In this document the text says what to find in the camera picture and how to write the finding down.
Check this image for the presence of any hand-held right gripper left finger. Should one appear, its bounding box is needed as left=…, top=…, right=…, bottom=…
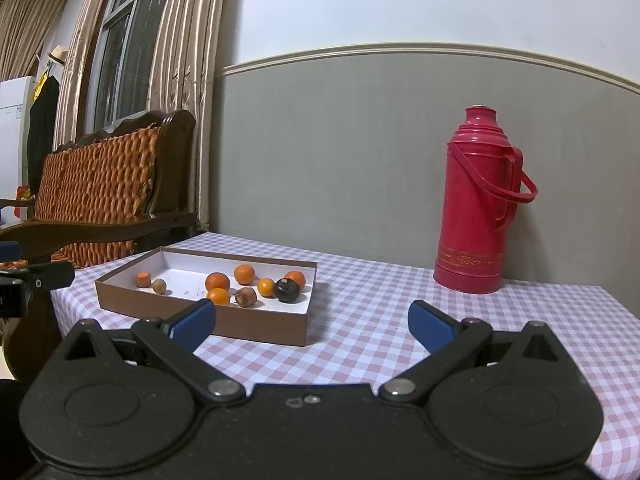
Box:
left=52, top=299, right=248, bottom=403

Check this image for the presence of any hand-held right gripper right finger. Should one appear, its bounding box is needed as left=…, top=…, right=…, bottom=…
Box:
left=377, top=300, right=576, bottom=403

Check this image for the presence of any brown cardboard box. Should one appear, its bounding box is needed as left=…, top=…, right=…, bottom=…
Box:
left=95, top=246, right=319, bottom=347

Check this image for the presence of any dark round fruit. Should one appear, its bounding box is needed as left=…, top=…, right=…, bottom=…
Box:
left=274, top=279, right=301, bottom=304

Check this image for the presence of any pink checked tablecloth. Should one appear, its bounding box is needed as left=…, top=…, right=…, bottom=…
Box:
left=50, top=232, right=626, bottom=480

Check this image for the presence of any orange woven bench cushion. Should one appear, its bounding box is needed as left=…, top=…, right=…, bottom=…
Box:
left=35, top=127, right=161, bottom=268

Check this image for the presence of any white refrigerator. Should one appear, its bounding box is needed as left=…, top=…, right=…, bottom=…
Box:
left=0, top=76, right=38, bottom=201

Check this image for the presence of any black coat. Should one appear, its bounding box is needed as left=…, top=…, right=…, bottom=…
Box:
left=26, top=76, right=60, bottom=191

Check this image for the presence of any red thermos flask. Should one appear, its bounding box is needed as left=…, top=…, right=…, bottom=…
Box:
left=433, top=105, right=539, bottom=294

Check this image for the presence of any dark wooden bench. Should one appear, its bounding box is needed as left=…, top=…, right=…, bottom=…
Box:
left=0, top=109, right=200, bottom=271

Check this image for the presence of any striped beige curtain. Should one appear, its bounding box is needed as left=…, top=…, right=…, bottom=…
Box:
left=150, top=0, right=231, bottom=233
left=52, top=0, right=121, bottom=148

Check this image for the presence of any plain beige curtain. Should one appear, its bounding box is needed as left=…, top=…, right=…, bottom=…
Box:
left=0, top=0, right=68, bottom=83

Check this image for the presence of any window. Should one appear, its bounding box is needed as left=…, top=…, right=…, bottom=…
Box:
left=85, top=0, right=178, bottom=133

